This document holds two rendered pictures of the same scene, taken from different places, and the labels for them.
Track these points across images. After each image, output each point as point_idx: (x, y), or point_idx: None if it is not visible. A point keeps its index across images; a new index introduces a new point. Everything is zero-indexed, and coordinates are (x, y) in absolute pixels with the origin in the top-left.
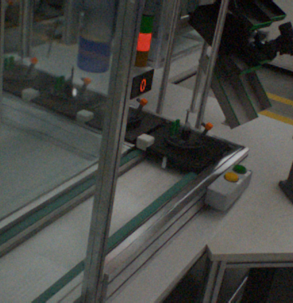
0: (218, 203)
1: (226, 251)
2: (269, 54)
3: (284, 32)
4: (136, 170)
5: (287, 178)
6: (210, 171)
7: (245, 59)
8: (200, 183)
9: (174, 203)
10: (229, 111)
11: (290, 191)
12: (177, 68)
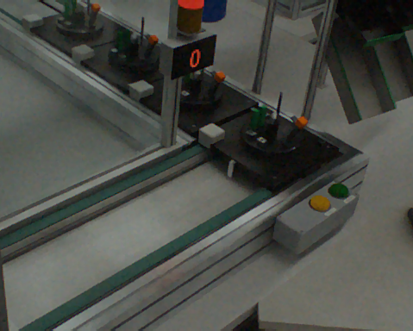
0: (290, 242)
1: (283, 318)
2: None
3: None
4: (190, 176)
5: None
6: (292, 190)
7: (383, 21)
8: (269, 209)
9: (213, 241)
10: (348, 97)
11: None
12: None
